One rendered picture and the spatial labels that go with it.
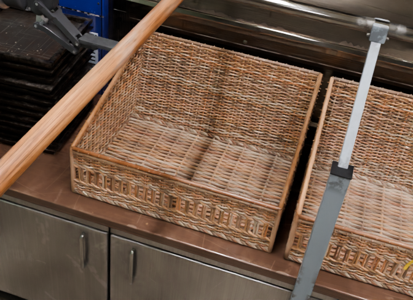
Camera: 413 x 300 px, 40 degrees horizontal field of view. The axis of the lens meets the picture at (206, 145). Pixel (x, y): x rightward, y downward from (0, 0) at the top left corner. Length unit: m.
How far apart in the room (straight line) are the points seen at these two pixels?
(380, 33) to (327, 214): 0.38
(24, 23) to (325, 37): 0.85
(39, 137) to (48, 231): 0.93
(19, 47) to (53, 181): 0.37
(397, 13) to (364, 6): 0.09
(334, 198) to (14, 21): 1.04
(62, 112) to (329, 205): 0.61
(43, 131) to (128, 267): 0.91
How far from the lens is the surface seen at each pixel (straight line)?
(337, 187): 1.15
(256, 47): 1.70
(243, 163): 1.68
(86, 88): 0.81
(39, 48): 1.59
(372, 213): 1.64
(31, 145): 0.71
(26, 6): 1.14
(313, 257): 1.28
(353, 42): 1.62
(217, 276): 1.50
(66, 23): 1.12
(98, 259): 1.62
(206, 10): 1.67
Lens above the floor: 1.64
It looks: 37 degrees down
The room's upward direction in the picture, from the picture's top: 8 degrees clockwise
